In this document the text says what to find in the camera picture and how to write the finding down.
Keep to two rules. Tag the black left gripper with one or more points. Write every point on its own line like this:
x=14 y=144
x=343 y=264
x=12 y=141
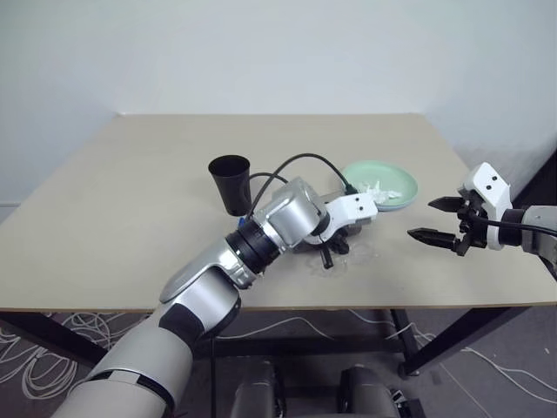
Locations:
x=337 y=236

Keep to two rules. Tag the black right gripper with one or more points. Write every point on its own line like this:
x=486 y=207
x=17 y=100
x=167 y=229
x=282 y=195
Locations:
x=470 y=226

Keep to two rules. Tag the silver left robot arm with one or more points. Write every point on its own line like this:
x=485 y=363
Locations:
x=283 y=217

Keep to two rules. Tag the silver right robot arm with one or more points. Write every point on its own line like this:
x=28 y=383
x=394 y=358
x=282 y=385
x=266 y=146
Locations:
x=537 y=226

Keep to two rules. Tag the black plastic cup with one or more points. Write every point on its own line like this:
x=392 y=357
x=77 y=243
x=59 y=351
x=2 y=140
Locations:
x=232 y=187

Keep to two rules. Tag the clear plastic wrapper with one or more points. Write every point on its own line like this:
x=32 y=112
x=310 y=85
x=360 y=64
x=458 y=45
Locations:
x=357 y=260

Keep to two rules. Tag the light blue plastic plate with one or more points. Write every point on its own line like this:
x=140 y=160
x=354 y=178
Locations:
x=402 y=205

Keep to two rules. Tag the white crumpled scrap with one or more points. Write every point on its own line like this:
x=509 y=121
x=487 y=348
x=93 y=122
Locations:
x=380 y=193

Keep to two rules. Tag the green plastic plate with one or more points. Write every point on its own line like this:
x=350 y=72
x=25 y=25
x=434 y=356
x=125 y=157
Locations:
x=391 y=174

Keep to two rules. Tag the dark rounded robot shape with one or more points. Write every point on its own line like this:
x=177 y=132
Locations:
x=257 y=392
x=370 y=392

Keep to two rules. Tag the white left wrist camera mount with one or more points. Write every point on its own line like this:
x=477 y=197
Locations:
x=352 y=208

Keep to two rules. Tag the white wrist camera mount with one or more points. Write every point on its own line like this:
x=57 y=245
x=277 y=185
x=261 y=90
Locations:
x=352 y=208
x=489 y=185

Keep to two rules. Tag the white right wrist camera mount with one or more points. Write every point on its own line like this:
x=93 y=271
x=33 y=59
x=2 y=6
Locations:
x=489 y=185

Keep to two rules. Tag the black metal table frame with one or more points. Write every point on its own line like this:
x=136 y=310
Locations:
x=461 y=335

